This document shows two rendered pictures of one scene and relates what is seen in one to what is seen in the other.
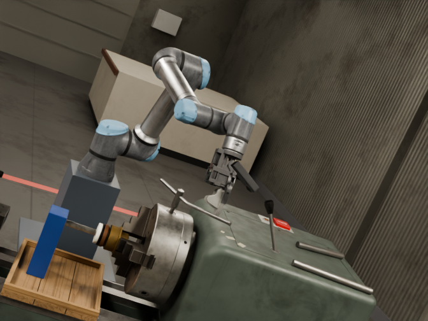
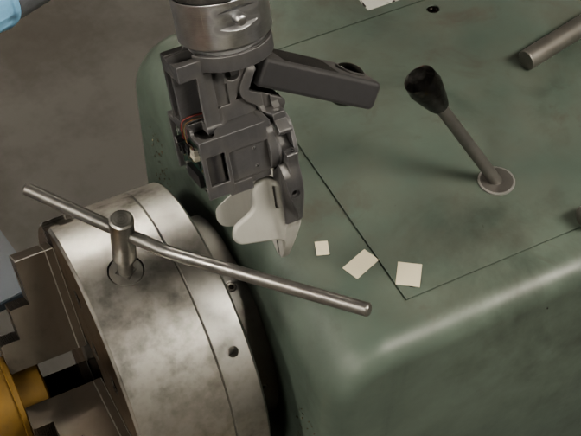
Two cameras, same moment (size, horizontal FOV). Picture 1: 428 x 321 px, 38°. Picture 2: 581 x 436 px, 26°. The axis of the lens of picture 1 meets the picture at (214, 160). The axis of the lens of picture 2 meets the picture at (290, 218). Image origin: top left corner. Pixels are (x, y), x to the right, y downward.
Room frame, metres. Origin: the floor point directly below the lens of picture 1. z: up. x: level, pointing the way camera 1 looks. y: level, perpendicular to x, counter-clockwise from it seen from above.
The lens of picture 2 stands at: (1.25, 0.09, 2.16)
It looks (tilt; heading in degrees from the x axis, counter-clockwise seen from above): 50 degrees down; 346
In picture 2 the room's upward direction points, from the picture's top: straight up
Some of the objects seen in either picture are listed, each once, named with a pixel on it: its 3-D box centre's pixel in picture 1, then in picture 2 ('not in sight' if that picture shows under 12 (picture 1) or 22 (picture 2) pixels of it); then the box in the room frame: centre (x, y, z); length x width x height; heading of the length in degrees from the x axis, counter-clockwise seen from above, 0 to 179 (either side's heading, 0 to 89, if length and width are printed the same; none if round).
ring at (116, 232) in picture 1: (113, 238); (1, 406); (1.96, 0.21, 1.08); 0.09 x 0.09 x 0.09; 12
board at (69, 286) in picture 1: (57, 278); not in sight; (1.93, 0.32, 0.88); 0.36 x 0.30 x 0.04; 12
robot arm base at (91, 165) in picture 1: (99, 162); not in sight; (2.48, 0.43, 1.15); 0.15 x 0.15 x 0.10
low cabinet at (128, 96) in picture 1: (171, 112); not in sight; (8.90, 0.83, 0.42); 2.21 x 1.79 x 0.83; 111
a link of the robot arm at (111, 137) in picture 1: (111, 137); not in sight; (2.48, 0.42, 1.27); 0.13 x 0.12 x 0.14; 123
